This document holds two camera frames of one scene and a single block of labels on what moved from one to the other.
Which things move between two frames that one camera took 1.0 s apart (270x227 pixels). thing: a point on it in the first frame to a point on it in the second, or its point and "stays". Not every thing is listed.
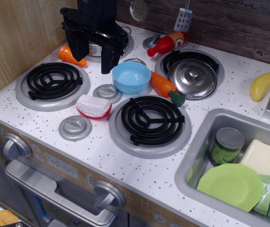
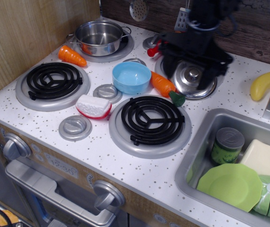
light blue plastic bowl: (131, 78) stays
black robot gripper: (96, 19) to (197, 45)
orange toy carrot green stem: (164, 86) stays
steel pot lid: (194, 78) stays
